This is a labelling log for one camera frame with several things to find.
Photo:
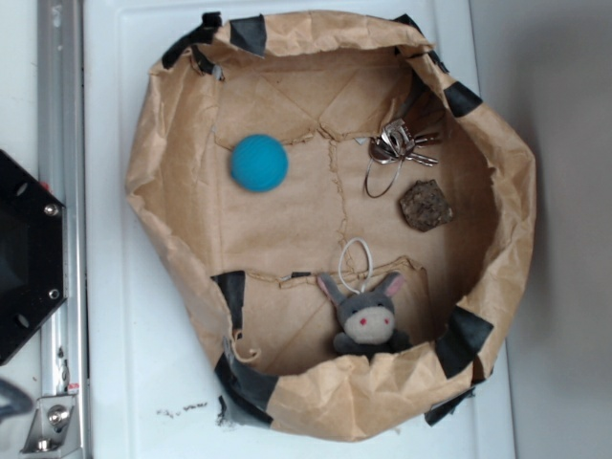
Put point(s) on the silver key bunch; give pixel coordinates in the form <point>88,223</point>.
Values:
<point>397,145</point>

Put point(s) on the brown paper bag bin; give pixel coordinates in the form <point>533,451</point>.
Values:
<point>324,84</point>

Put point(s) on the blue ball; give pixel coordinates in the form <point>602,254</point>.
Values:
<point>259,163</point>

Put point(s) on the grey plush donkey toy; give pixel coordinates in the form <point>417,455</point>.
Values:
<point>367,318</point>

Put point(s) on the brown rough rock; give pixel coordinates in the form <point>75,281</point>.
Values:
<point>424,206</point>

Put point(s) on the white tray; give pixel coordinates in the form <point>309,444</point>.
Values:
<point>153,393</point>

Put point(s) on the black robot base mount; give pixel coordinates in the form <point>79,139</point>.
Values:
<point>32,256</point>

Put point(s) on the aluminium frame rail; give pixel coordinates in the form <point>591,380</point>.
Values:
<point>60,427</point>

